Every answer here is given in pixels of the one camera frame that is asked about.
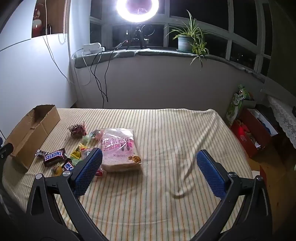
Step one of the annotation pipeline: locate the red storage box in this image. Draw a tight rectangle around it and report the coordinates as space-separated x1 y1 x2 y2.
231 108 279 158

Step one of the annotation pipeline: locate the ring light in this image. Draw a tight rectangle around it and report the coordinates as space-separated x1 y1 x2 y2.
116 0 167 24

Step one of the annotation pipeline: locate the yellow candy packet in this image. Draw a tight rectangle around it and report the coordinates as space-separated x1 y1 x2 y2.
70 144 86 160

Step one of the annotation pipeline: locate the yellow orange candy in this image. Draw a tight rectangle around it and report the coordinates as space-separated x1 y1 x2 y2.
51 163 63 176

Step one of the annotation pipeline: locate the brown cardboard box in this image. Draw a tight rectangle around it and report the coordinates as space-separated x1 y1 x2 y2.
5 104 61 170

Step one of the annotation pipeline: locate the potted spider plant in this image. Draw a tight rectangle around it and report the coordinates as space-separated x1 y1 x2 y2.
165 10 210 68

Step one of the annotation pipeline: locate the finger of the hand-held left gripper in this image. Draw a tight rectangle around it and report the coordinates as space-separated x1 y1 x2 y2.
0 143 14 163

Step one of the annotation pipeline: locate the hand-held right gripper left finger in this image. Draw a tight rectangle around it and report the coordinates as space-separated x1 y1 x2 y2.
26 148 109 241

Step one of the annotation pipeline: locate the brown chocolate bar packet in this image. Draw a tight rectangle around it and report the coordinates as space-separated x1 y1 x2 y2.
35 148 68 168

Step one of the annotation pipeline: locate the white wardrobe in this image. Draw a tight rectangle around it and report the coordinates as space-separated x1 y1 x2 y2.
0 33 78 141

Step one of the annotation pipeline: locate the grey windowsill cushion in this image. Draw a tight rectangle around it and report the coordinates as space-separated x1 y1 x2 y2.
74 48 266 78

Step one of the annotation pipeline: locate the sliced bread bag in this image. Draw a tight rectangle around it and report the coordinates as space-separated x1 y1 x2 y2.
97 128 142 172

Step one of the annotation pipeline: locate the red ornament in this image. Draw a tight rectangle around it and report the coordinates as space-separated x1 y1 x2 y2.
33 3 45 37

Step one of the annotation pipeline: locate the green snack bag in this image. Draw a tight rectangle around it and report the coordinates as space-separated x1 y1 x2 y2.
226 84 250 126

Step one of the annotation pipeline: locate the black tripod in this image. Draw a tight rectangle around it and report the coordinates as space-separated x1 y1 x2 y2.
126 23 150 50

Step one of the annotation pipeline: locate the thin white wall cable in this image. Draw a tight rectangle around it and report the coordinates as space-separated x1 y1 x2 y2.
45 0 73 84

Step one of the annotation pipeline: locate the white power cable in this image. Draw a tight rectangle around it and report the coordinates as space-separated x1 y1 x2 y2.
73 47 92 87

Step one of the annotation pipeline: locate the white power strip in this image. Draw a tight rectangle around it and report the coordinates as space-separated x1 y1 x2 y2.
83 43 106 55

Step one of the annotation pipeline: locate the white window frame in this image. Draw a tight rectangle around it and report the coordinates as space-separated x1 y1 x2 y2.
89 0 272 70

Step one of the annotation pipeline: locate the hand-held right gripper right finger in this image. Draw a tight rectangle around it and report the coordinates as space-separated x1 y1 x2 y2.
192 149 272 241

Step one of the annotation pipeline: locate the black cable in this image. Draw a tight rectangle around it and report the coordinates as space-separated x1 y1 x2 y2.
102 49 116 103
90 50 103 108

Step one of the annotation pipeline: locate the white lace cloth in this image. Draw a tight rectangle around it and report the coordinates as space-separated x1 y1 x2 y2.
268 95 296 149

